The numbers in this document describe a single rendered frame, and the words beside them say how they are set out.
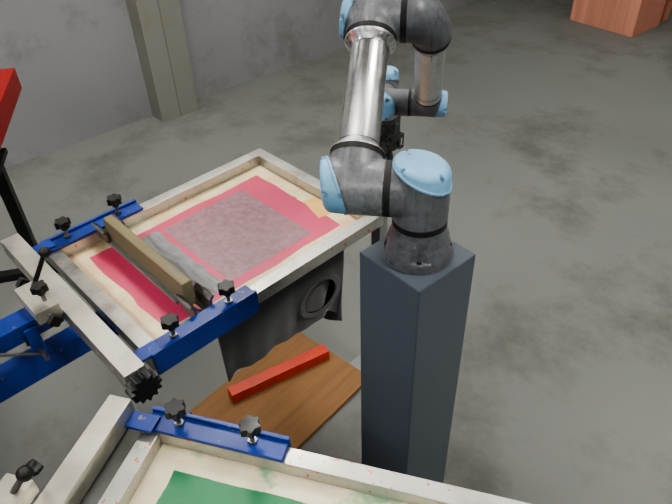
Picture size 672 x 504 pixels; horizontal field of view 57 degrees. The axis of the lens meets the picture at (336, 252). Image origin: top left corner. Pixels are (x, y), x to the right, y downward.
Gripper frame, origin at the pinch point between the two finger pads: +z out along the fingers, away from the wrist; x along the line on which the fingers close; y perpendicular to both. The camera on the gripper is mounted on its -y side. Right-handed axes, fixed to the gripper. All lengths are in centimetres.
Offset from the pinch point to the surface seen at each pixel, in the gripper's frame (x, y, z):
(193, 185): 38, -47, -2
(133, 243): 16, -80, -8
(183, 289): -8, -80, -7
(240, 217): 16.8, -44.9, 2.0
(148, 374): -26, -100, -7
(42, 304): 8, -107, -10
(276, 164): 28.2, -20.5, -1.5
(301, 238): -4.7, -39.0, 2.0
